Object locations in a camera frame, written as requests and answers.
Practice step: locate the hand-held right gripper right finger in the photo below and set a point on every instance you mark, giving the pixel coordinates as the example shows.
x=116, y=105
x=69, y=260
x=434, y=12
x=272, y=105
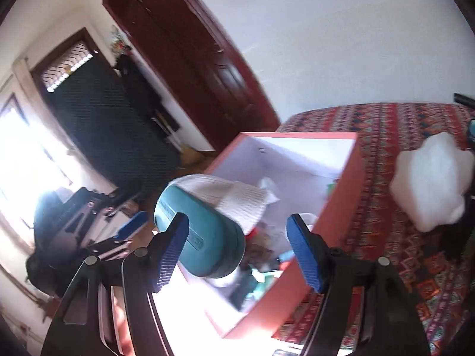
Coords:
x=304, y=256

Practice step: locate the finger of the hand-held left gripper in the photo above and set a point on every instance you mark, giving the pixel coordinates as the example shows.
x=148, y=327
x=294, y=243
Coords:
x=135, y=224

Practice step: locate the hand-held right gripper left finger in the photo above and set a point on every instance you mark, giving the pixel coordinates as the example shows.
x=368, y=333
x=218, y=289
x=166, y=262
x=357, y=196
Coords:
x=170, y=256

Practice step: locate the teal oval case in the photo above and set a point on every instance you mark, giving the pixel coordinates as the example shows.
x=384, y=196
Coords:
x=211, y=237

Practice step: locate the orange cardboard box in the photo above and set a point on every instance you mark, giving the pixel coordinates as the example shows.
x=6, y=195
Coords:
x=334, y=193

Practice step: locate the white knit cloth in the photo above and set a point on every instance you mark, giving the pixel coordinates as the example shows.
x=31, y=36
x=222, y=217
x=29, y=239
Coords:
x=241, y=196

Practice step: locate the crumpled white plastic bag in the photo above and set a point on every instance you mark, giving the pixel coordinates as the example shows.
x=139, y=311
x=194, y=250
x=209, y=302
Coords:
x=269, y=191

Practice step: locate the bright window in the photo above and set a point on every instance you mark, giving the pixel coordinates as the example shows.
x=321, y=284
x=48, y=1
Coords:
x=26, y=163

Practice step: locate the patterned red woven blanket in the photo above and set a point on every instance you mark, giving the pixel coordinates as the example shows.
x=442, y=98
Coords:
x=389, y=267

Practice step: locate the black metal mesh door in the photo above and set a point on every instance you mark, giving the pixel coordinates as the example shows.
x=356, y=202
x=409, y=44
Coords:
x=107, y=118

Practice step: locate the hanging dark clothes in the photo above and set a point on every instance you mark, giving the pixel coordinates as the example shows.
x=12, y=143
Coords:
x=141, y=85

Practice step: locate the white plush toy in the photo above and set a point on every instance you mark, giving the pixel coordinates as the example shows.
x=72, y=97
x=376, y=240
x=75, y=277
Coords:
x=430, y=185

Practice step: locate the dark red wooden door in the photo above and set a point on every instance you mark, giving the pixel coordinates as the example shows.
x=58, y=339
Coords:
x=207, y=63

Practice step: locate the black selfie stick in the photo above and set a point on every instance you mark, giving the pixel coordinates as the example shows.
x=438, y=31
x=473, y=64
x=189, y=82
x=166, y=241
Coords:
x=465, y=100

